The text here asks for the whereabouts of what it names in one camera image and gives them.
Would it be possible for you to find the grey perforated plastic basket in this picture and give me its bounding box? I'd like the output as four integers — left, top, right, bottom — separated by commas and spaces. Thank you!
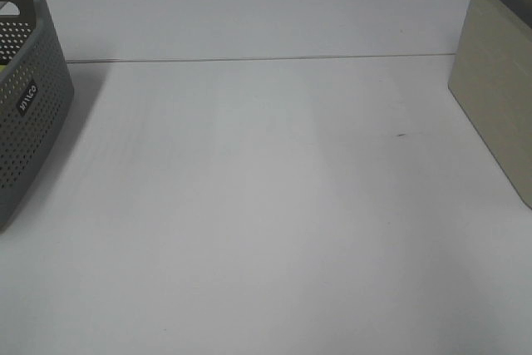
1, 0, 74, 226

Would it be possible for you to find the beige plastic storage basket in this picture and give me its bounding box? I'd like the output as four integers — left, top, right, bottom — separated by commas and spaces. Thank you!
448, 0, 531, 205

